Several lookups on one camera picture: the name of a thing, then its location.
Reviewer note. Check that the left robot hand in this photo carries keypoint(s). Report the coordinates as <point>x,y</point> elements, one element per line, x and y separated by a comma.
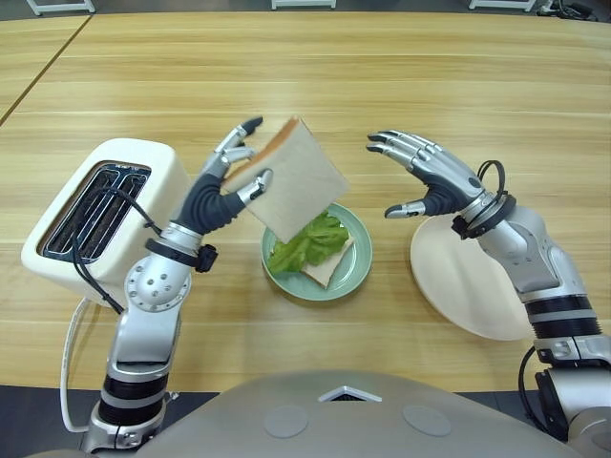
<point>205,205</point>

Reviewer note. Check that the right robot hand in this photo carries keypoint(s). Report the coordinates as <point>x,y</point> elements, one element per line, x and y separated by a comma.
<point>444,172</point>

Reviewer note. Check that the bread slice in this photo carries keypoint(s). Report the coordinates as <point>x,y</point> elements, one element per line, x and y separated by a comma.
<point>301,186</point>
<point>329,267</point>

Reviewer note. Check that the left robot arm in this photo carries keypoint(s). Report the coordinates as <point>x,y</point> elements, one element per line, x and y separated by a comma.
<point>143,329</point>

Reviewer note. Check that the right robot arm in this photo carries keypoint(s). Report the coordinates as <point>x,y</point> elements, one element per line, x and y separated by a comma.
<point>544,267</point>

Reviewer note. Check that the cream toaster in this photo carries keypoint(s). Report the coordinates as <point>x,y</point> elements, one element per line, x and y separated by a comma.
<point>157,176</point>

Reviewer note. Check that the green lettuce leaf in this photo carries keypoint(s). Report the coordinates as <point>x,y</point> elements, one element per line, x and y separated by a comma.
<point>310,243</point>

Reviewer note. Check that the cream plate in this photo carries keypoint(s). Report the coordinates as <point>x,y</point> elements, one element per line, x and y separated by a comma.
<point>458,286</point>

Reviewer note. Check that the green plate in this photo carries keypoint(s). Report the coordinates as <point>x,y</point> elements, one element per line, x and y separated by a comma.
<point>360,257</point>

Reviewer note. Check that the robot body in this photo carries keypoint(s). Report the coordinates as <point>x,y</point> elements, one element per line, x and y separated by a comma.
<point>343,429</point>

